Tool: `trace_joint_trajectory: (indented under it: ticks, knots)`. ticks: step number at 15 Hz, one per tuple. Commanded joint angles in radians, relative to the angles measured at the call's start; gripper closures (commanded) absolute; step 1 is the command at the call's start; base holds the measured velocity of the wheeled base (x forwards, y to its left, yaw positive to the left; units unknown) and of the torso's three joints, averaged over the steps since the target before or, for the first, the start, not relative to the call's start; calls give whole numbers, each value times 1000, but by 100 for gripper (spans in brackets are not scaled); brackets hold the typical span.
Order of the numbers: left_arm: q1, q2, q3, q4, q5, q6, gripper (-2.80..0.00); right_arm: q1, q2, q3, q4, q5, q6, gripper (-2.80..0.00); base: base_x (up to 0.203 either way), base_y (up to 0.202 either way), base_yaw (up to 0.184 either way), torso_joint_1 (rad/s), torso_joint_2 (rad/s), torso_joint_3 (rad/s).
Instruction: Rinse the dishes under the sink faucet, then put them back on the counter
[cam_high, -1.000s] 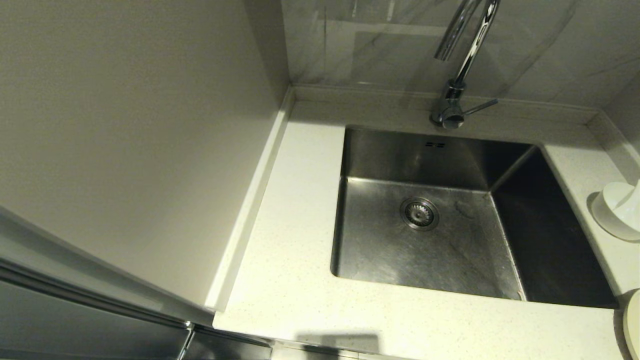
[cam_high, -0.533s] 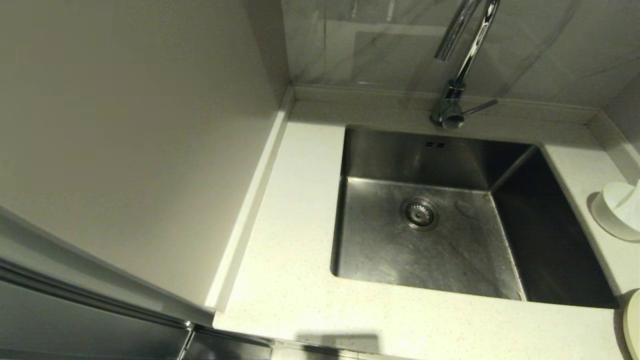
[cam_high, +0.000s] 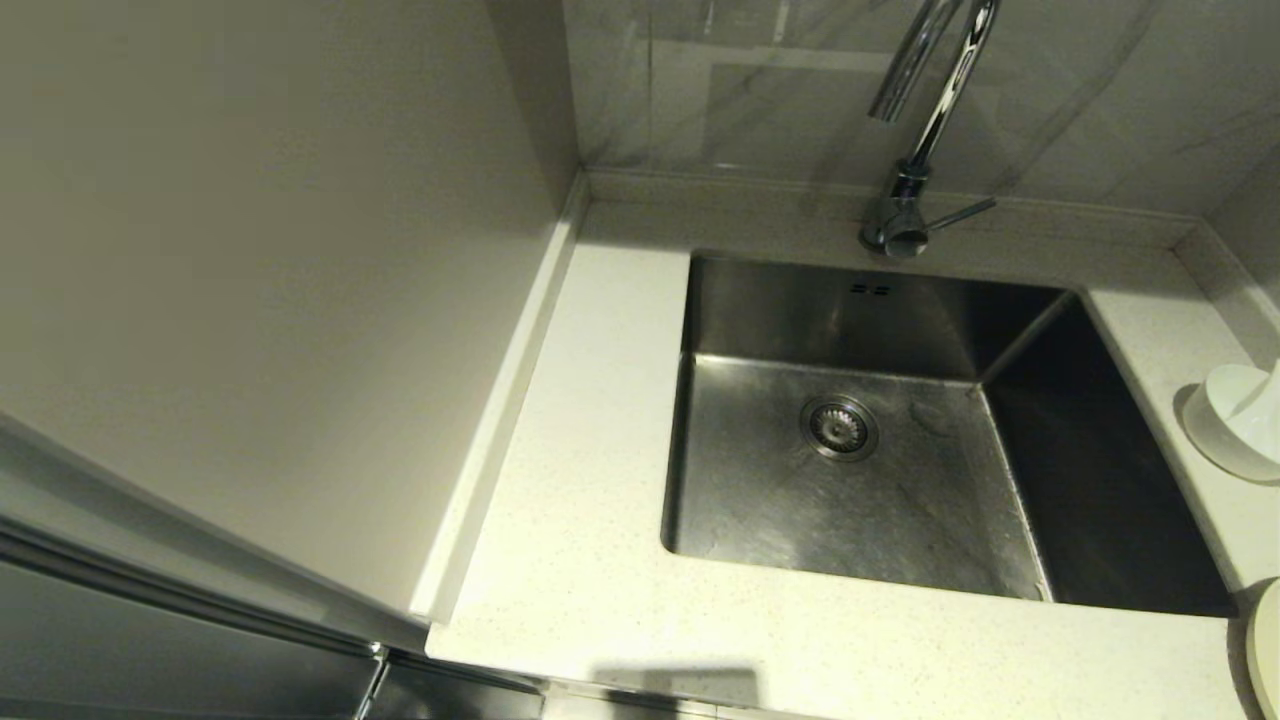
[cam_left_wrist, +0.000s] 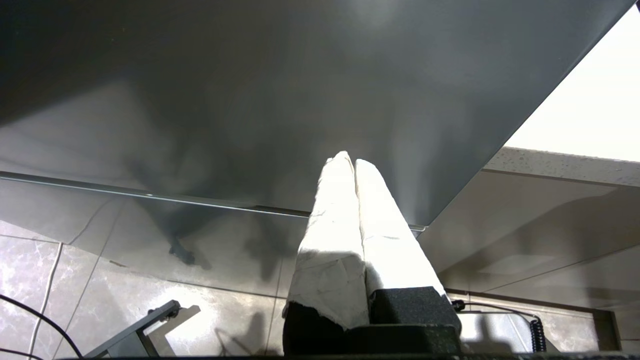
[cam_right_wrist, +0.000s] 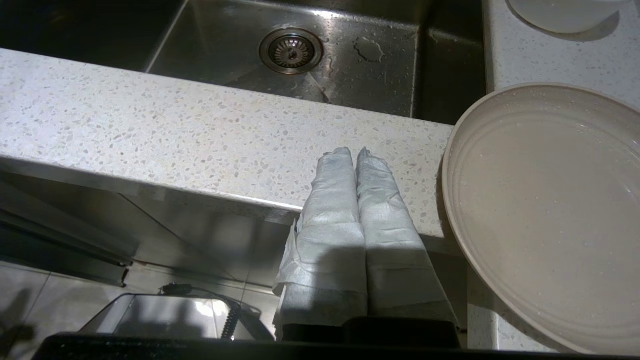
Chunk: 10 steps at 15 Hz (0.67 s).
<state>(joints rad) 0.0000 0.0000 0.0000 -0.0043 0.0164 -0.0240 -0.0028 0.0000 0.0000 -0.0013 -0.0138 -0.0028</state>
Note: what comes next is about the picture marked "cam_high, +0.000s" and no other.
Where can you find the stainless steel sink basin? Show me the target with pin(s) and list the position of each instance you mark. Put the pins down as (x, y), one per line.
(760, 500)

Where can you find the round metal drain strainer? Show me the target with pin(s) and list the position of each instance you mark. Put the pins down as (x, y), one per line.
(838, 427)

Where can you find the grey under-counter cabinet front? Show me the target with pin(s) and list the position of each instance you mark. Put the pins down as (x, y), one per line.
(450, 695)

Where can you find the beige round plate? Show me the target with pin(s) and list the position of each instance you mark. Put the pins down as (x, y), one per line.
(1265, 650)

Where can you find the white bowl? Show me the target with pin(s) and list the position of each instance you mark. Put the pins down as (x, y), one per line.
(1230, 420)

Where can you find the chrome kitchen faucet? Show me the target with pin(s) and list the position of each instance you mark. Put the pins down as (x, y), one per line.
(903, 218)

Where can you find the grey tall cabinet door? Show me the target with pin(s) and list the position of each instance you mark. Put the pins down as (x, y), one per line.
(150, 660)

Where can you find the beige tall cabinet side panel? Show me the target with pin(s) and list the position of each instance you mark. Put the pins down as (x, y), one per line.
(250, 300)

